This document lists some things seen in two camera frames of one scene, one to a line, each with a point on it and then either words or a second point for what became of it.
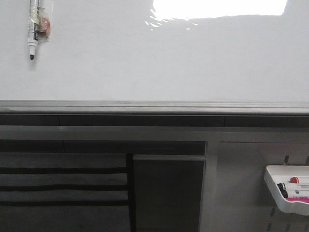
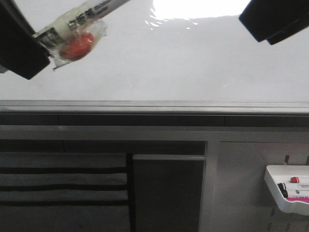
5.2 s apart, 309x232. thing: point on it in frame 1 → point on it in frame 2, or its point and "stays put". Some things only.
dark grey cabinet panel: [168, 191] stays put
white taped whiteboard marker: [39, 23] → [75, 35]
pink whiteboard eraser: [305, 199] stays put
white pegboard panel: [244, 202] stays put
